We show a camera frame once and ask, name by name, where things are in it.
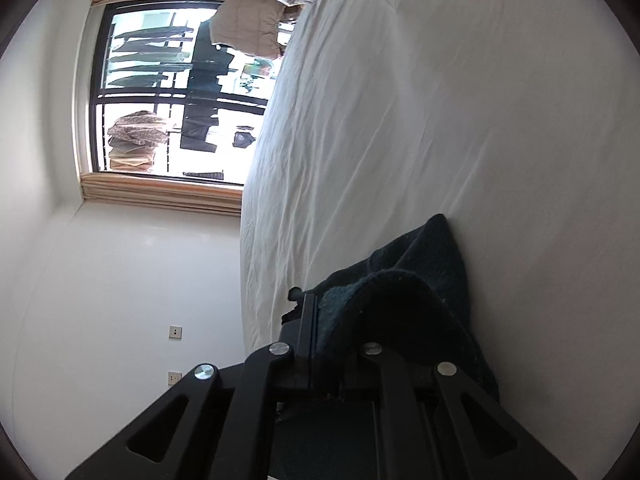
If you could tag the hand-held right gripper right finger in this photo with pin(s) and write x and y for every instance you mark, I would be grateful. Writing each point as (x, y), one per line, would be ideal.
(395, 385)

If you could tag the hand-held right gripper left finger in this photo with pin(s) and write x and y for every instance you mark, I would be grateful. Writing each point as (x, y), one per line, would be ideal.
(305, 340)

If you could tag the dark green sweater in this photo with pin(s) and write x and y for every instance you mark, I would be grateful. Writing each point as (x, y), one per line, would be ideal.
(425, 300)

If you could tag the row of dark hanging clothes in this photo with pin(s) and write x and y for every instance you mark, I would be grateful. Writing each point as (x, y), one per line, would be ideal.
(205, 85)

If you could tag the small dark hanging garment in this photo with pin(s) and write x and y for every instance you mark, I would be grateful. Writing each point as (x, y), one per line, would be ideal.
(244, 138)

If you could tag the bed with white sheet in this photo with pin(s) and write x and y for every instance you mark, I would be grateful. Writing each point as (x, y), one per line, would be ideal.
(425, 110)

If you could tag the patterned hanging garments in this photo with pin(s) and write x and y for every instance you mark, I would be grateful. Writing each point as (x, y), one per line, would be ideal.
(137, 127)

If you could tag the beige puffer jacket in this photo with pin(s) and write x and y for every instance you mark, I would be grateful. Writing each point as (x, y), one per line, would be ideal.
(245, 22)

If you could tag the beige wall socket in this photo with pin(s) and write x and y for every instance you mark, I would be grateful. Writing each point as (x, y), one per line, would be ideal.
(174, 378)
(175, 332)

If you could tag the black window frame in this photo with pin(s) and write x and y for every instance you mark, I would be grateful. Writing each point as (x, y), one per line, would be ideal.
(150, 99)

